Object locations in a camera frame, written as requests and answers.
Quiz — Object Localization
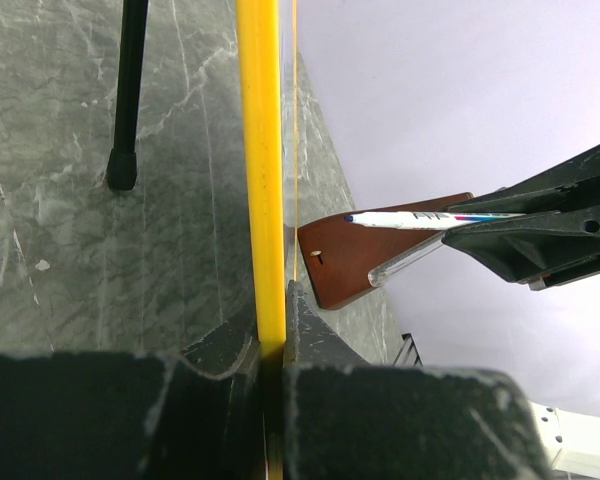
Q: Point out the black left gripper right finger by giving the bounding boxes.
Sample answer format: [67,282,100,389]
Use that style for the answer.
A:
[282,281,550,479]

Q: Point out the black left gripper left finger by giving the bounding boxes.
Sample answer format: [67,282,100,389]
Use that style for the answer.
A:
[0,323,265,479]

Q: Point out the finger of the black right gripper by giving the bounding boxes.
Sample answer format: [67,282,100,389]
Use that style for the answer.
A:
[445,144,600,214]
[442,204,600,291]

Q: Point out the white rainbow whiteboard marker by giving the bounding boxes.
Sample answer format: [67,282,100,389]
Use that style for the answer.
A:
[343,211,521,231]

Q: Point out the orange framed whiteboard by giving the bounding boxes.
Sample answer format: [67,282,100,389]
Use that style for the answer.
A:
[235,1,286,479]

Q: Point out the brown whiteboard eraser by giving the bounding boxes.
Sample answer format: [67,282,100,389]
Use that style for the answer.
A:
[296,191,476,311]

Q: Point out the black perforated music stand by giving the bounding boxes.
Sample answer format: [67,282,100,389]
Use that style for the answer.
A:
[106,0,150,192]

